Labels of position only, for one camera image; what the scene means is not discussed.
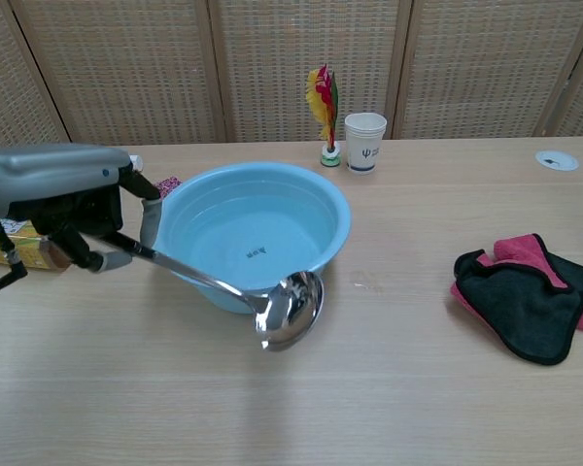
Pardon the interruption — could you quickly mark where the colourful feather shuttlecock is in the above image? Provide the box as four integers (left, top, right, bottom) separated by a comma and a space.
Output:
305, 62, 343, 168

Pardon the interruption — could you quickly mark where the pink patterned packet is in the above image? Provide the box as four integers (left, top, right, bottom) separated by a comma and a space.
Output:
154, 177, 183, 196

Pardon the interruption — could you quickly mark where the white paper cup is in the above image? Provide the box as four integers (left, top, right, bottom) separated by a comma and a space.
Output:
344, 112, 388, 176

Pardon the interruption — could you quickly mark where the light blue bowl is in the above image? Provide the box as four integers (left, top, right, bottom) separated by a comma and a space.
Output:
154, 162, 353, 316

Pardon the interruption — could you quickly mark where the pink and black cloth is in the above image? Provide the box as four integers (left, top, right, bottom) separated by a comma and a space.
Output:
449, 232, 583, 367

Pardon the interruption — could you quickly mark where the yellow tea bottle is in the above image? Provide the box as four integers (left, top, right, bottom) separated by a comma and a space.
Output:
0, 216, 74, 272

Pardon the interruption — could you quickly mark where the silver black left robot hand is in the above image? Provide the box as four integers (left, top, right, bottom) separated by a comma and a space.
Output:
0, 144, 165, 274

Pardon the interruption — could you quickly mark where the white round cable grommet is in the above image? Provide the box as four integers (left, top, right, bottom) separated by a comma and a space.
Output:
534, 149, 581, 172

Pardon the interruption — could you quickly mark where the silver ladle with black handle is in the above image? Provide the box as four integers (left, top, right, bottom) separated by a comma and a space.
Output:
111, 231, 326, 354

